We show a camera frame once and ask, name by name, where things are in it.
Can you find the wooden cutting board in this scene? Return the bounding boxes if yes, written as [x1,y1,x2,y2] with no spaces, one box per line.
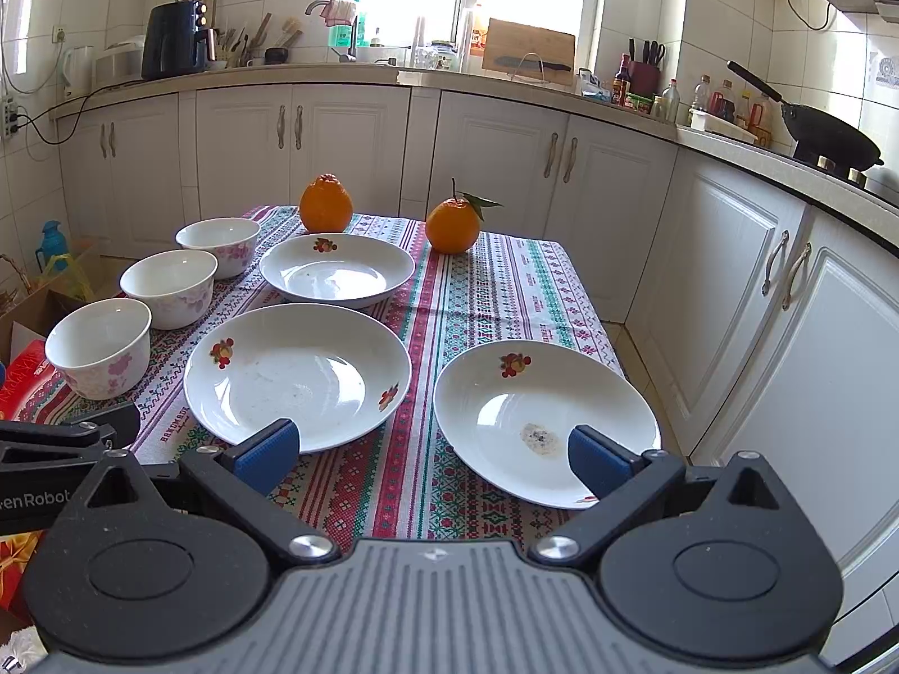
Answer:
[482,19,576,87]

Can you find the patterned tablecloth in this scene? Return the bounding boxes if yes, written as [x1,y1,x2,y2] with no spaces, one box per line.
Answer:
[19,206,623,551]

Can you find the cardboard box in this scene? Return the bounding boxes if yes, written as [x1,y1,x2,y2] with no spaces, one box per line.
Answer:
[2,239,133,363]

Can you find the soy sauce bottle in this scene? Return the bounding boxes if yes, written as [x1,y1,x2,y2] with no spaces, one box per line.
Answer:
[612,53,631,105]

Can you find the orange with leaf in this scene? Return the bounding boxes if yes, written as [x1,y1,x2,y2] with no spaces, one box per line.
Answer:
[425,178,500,256]

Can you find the black wok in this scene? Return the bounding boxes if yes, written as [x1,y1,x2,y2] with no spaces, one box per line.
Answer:
[727,60,884,172]

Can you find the blue thermos jug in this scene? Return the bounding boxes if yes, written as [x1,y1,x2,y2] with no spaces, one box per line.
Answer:
[35,219,71,275]

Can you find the kitchen knife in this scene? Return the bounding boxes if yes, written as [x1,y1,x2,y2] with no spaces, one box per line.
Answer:
[492,52,573,73]

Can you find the knife block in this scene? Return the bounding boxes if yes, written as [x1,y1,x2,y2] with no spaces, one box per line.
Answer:
[628,38,666,98]

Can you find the white floral plate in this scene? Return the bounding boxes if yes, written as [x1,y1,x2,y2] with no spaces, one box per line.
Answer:
[183,303,411,453]
[434,339,661,511]
[259,233,415,309]

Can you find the left orange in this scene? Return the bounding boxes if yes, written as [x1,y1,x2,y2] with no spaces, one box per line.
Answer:
[299,174,353,233]

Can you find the white floral bowl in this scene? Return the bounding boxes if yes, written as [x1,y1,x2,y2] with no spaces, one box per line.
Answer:
[175,217,261,280]
[119,249,218,330]
[44,298,152,402]

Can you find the white kettle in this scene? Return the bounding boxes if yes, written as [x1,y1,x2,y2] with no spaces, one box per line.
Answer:
[61,45,94,99]

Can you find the white kitchen cabinets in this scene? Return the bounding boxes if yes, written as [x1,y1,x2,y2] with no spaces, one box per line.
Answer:
[56,81,897,670]

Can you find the black air fryer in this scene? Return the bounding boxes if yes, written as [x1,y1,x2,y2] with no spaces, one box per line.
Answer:
[142,0,215,81]

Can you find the faucet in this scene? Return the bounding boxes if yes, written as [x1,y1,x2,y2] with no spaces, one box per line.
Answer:
[305,0,360,62]

